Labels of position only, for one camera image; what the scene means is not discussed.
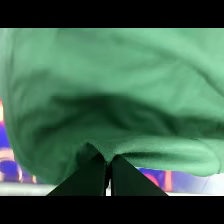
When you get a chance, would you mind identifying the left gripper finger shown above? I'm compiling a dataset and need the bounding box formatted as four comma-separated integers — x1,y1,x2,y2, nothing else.
46,152,108,197

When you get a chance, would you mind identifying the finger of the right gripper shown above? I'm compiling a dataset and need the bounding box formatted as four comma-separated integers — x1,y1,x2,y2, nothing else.
110,154,169,197

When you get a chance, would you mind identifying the green garment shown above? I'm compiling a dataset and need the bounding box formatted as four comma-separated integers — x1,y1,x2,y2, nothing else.
0,27,224,186

